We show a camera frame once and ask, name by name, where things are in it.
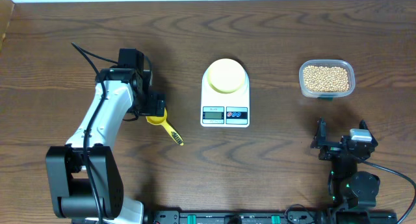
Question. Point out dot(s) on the clear plastic bean container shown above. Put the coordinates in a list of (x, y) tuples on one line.
[(328, 63)]

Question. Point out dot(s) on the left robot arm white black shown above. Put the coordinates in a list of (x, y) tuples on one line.
[(84, 181)]

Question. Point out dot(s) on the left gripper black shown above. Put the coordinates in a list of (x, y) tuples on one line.
[(151, 107)]

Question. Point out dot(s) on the yellow measuring scoop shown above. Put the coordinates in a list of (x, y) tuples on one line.
[(162, 121)]

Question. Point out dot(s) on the cardboard panel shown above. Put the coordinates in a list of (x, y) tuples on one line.
[(6, 10)]

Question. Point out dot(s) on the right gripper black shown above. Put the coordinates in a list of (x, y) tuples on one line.
[(331, 149)]

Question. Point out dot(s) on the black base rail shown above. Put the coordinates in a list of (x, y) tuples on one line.
[(285, 217)]

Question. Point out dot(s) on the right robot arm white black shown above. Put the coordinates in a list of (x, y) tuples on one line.
[(353, 192)]

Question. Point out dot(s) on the white digital kitchen scale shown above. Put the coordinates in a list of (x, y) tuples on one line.
[(225, 110)]

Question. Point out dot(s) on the soybeans pile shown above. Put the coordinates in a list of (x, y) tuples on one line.
[(326, 79)]

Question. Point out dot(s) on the yellow plastic bowl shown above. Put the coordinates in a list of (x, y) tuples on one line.
[(226, 76)]

